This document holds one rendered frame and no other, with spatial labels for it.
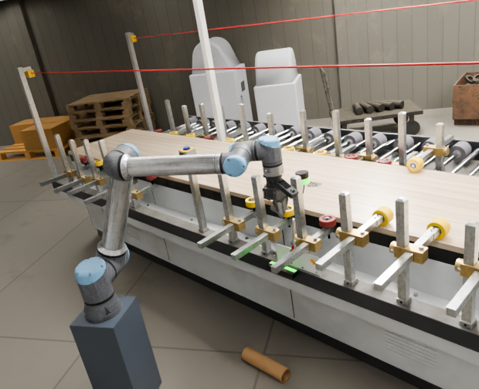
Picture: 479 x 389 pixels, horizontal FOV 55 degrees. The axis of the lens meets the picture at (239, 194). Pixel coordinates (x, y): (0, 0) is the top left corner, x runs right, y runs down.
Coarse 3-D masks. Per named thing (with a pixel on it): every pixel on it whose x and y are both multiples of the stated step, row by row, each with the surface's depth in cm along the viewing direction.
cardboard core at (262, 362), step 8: (248, 352) 264; (256, 352) 263; (248, 360) 263; (256, 360) 258; (264, 360) 256; (272, 360) 255; (264, 368) 254; (272, 368) 251; (280, 368) 249; (272, 376) 251; (280, 376) 246; (288, 376) 251
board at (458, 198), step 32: (288, 160) 307; (320, 160) 298; (352, 160) 289; (320, 192) 251; (352, 192) 245; (384, 192) 239; (416, 192) 233; (448, 192) 227; (352, 224) 217; (416, 224) 204
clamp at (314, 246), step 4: (296, 236) 218; (308, 236) 215; (312, 236) 215; (296, 240) 216; (300, 240) 215; (304, 240) 213; (308, 240) 212; (312, 240) 211; (320, 240) 211; (296, 244) 218; (300, 244) 216; (312, 244) 210; (316, 244) 209; (320, 244) 212; (312, 248) 211; (316, 248) 210; (320, 248) 212
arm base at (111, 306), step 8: (112, 296) 228; (88, 304) 224; (96, 304) 223; (104, 304) 225; (112, 304) 227; (120, 304) 232; (88, 312) 225; (96, 312) 224; (104, 312) 225; (112, 312) 226; (88, 320) 226; (96, 320) 224; (104, 320) 225
